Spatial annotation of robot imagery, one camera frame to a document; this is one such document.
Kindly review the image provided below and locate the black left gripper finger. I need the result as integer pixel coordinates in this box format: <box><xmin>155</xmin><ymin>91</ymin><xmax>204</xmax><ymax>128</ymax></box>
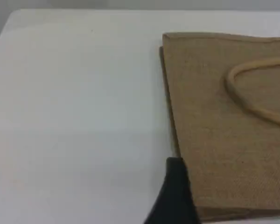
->
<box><xmin>143</xmin><ymin>156</ymin><xmax>200</xmax><ymax>224</ymax></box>

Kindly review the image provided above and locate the brown jute tote bag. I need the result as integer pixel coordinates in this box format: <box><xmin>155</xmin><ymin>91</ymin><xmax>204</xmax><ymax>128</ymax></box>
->
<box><xmin>158</xmin><ymin>32</ymin><xmax>280</xmax><ymax>219</ymax></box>

